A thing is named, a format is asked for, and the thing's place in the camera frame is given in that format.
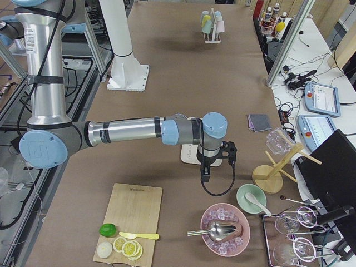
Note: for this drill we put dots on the cream rabbit tray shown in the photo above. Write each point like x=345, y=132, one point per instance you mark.
x=188, y=154

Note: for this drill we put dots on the yellow plastic knife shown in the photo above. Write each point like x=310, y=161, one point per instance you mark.
x=151, y=236

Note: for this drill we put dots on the grey folded cloth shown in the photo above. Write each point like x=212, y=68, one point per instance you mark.
x=258, y=122

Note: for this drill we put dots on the lower wine glass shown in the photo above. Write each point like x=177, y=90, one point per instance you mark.
x=295, y=253

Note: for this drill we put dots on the green plastic cup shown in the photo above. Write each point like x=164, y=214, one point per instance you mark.
x=206, y=28

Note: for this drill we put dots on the white cup rack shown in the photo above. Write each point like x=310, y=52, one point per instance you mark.
x=213, y=37

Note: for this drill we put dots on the upper wine glass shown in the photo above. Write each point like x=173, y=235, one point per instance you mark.
x=290, y=221

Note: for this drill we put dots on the green lime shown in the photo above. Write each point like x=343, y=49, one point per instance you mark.
x=108, y=230

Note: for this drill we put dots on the metal ice scoop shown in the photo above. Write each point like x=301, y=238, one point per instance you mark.
x=217, y=230

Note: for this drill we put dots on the teach pendant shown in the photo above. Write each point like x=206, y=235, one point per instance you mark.
x=322, y=99
x=315, y=129

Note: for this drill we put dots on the pink bowl of ice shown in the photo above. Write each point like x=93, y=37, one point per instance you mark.
x=237, y=242

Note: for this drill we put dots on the white column mount base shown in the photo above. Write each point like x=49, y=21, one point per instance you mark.
x=126, y=72

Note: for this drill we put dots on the black monitor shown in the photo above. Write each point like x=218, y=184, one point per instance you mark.
x=333, y=182

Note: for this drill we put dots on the pink plastic cup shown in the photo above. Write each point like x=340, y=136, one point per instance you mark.
x=220, y=27

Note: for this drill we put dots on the wooden glass stand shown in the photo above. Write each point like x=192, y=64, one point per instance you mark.
x=269, y=178

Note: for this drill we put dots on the lemon slices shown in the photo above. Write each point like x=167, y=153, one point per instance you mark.
x=131, y=249

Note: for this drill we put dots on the yellow plastic cup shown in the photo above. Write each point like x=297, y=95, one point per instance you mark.
x=205, y=19

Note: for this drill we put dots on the wire wine glass rack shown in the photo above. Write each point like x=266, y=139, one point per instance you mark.
x=288, y=241

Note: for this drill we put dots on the lower teach pendant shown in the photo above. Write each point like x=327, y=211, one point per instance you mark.
x=315, y=129

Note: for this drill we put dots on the upper teach pendant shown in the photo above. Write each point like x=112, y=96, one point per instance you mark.
x=322, y=99

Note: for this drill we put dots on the aluminium frame post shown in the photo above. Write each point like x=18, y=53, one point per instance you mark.
x=289, y=41

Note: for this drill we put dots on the white ceramic spoon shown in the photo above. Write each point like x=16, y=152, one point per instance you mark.
x=252, y=199

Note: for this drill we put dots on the clear glass mug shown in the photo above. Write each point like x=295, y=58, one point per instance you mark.
x=279, y=142

